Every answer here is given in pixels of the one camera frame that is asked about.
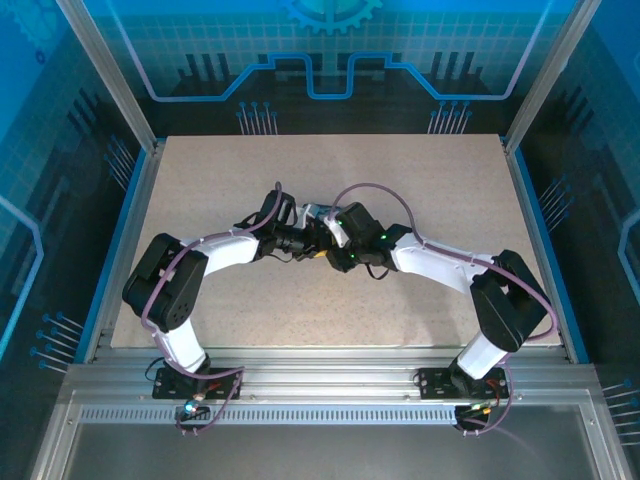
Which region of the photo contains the aluminium mounting rail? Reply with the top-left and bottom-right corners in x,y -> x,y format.
59,344 -> 599,404

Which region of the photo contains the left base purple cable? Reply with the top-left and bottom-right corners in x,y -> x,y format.
174,364 -> 246,436

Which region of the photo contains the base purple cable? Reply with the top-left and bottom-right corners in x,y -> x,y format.
459,364 -> 516,437
174,364 -> 246,436

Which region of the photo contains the slotted grey cable duct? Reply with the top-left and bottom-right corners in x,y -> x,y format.
78,406 -> 589,426

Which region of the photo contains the aluminium table side rail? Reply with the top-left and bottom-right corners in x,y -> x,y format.
502,139 -> 579,364
82,142 -> 166,364

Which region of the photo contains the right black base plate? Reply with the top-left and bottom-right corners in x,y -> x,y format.
414,367 -> 510,401

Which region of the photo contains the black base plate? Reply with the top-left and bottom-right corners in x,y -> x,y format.
414,367 -> 510,401
152,367 -> 244,401

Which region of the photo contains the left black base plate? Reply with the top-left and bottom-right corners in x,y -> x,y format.
152,367 -> 244,401

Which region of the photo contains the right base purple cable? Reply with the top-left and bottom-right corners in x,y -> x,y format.
459,364 -> 516,437

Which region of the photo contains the aluminium frame post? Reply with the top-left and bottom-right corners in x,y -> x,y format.
501,0 -> 604,154
54,0 -> 162,154

